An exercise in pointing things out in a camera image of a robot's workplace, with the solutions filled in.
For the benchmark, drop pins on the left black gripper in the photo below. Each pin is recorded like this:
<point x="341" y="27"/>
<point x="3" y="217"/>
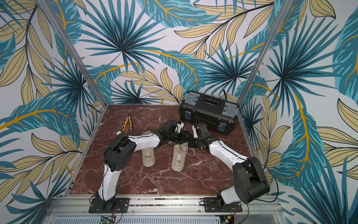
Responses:
<point x="184" y="137"/>

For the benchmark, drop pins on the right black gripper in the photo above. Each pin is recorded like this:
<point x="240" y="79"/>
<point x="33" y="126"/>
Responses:
<point x="194" y="138"/>

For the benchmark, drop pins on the beige sneaker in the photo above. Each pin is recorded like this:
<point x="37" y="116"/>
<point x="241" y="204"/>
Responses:
<point x="148" y="157"/>
<point x="179" y="156"/>

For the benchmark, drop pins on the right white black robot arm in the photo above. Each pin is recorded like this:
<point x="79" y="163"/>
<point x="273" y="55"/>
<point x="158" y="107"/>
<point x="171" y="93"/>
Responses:
<point x="250" y="181"/>

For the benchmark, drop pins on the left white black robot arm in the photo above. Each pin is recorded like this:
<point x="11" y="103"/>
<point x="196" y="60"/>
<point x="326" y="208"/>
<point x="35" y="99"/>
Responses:
<point x="119" y="153"/>

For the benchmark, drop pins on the black grey toolbox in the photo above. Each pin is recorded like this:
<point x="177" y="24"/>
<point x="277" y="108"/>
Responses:
<point x="218" y="114"/>

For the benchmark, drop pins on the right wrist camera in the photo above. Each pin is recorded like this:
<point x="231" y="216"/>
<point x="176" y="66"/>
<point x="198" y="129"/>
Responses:
<point x="194" y="132"/>

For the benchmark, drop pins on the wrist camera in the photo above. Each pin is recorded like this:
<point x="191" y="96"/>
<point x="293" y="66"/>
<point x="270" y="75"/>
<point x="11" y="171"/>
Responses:
<point x="179" y="127"/>
<point x="194" y="132"/>

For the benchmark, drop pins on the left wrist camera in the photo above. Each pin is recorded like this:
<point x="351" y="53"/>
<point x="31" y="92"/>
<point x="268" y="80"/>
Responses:
<point x="179" y="127"/>

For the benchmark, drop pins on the yellow handled pliers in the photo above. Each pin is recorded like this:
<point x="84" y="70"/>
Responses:
<point x="128" y="122"/>

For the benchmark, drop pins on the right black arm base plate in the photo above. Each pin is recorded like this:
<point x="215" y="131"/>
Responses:
<point x="217" y="205"/>

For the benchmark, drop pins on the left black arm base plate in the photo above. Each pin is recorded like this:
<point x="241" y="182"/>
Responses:
<point x="113" y="205"/>

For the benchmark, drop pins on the right aluminium corner post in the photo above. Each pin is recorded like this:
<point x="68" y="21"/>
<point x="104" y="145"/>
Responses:
<point x="263" y="41"/>

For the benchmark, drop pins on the aluminium corner post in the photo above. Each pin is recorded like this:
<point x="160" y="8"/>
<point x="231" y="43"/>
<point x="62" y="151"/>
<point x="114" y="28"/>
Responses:
<point x="263" y="41"/>
<point x="55" y="21"/>

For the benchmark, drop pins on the aluminium front rail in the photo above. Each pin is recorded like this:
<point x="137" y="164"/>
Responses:
<point x="167" y="209"/>

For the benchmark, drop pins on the left aluminium corner post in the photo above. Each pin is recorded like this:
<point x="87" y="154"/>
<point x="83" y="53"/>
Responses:
<point x="55" y="21"/>

